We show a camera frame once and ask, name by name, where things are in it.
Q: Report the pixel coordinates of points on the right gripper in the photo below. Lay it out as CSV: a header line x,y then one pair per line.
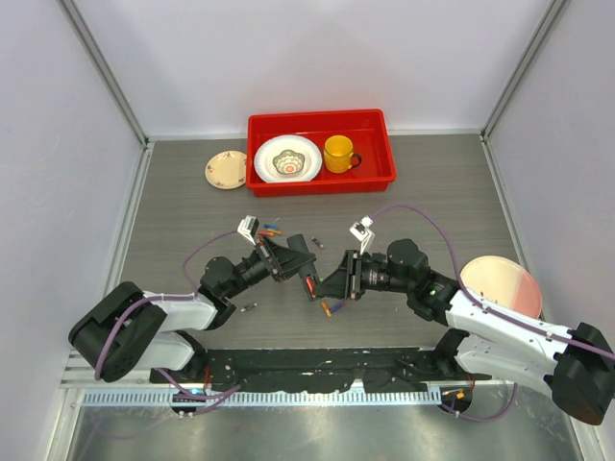
x,y
347,280

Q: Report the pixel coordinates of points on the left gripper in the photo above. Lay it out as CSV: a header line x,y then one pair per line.
x,y
295,259

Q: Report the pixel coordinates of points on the red orange battery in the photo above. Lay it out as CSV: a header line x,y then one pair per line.
x,y
310,287

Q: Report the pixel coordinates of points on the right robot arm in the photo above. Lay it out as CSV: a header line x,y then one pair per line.
x,y
572,366

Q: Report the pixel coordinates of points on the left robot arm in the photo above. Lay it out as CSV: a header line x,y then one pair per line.
x,y
132,329

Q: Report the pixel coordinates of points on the blue purple battery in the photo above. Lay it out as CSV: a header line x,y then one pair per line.
x,y
337,306

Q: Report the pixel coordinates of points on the black silver battery centre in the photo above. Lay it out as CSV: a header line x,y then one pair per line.
x,y
317,242

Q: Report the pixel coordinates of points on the small patterned bowl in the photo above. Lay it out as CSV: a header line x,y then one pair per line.
x,y
289,162

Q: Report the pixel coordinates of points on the white plate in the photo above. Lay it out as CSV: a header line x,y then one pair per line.
x,y
270,148

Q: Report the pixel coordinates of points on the beige floral saucer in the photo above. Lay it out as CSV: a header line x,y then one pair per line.
x,y
227,170

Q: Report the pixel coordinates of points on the yellow mug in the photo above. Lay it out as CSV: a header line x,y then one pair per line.
x,y
339,154

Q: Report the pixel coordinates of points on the red plastic bin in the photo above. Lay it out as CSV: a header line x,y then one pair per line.
x,y
365,127

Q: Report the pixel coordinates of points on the pink plate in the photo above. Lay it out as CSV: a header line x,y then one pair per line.
x,y
505,283

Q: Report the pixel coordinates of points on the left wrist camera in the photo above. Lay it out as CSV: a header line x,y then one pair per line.
x,y
248,229

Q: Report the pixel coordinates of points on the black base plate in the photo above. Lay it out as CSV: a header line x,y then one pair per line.
x,y
319,371

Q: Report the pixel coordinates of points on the perforated cable duct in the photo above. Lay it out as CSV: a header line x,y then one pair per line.
x,y
159,397

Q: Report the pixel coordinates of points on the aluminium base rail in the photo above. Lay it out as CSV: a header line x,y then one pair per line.
x,y
79,374

